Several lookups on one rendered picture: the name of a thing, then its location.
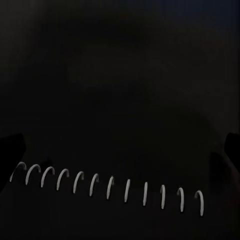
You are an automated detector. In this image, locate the notebook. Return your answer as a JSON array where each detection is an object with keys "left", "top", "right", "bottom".
[{"left": 0, "top": 162, "right": 224, "bottom": 240}]

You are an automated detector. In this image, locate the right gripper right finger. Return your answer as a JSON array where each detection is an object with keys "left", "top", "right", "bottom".
[{"left": 224, "top": 133, "right": 240, "bottom": 173}]

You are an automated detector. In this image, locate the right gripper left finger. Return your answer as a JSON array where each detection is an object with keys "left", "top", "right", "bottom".
[{"left": 0, "top": 133, "right": 26, "bottom": 193}]

